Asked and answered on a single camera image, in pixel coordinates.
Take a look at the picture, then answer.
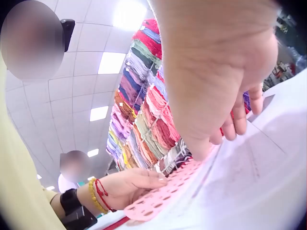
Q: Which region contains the person's right middle finger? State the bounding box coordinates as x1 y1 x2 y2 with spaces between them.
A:
221 116 237 141

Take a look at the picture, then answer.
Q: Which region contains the pink perforated plastic sheet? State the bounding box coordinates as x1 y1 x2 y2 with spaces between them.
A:
124 144 217 221

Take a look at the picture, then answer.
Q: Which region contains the full shop shelf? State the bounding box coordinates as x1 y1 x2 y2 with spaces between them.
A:
263 13 307 92

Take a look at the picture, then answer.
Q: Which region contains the person's right hand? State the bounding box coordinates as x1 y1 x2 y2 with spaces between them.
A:
148 0 283 161

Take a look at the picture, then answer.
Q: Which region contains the person's left thumb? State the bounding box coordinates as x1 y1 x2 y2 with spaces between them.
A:
137 168 168 190

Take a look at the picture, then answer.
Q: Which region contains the black wrist band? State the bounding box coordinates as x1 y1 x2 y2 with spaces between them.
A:
59 189 98 230

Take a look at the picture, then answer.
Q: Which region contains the red strip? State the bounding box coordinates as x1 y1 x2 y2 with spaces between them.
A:
105 215 130 228

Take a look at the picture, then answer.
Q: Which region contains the person's right index finger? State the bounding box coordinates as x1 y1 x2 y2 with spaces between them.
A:
209 133 224 145

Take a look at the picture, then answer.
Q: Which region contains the person's left hand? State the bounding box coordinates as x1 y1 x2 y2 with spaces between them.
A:
103 168 168 213

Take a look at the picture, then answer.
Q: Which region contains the person's body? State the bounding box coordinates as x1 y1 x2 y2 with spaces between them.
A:
0 54 64 230

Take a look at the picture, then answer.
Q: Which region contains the person's right little finger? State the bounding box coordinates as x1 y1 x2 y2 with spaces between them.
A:
248 83 264 115

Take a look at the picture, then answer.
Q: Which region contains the person's right thumb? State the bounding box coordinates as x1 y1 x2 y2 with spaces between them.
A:
179 131 217 161

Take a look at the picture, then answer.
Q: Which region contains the white paper sheet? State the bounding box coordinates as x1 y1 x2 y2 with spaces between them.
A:
133 69 307 230

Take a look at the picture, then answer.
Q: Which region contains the person's right ring finger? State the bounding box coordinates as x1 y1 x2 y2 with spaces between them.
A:
233 95 249 135

